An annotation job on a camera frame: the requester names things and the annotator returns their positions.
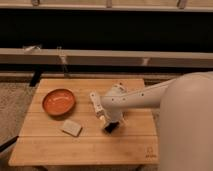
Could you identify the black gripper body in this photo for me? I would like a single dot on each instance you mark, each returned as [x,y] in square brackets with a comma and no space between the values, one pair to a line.
[110,127]

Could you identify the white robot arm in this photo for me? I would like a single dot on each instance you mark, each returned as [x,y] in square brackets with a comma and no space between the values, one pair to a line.
[186,119]

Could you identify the orange ceramic bowl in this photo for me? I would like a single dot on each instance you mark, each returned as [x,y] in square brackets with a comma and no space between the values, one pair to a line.
[58,102]

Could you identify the beige sponge block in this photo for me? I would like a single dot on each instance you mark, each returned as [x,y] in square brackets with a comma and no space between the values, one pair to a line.
[71,127]

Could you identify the wooden table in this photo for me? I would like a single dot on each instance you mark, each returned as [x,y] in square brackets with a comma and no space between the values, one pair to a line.
[41,142]

